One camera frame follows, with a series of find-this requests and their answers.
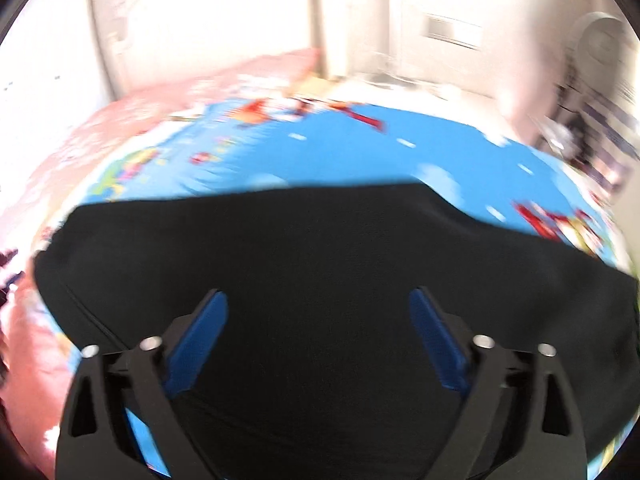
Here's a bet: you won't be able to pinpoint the grey wall socket panel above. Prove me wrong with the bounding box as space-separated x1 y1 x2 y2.
422 14 484 51

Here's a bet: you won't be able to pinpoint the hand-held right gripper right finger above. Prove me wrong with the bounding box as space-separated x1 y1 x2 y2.
408 286 588 480

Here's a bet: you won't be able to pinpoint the grey round fan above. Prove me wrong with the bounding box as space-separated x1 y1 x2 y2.
567 12 640 86

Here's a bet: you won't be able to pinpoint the black pants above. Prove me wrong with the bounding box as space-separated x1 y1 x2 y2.
32 182 640 480

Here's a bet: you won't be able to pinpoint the bird printed curtain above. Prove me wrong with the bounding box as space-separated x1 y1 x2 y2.
575 77 640 196

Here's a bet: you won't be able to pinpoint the blue cartoon printed bed sheet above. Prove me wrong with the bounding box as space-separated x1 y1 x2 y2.
37 100 633 480

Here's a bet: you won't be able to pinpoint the white wooden headboard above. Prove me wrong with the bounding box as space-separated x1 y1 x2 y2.
112 0 333 81

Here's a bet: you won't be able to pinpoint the white nightstand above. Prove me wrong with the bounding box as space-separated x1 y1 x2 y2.
320 76 501 111

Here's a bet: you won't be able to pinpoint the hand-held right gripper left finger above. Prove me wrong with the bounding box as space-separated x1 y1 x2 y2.
56 288 230 480

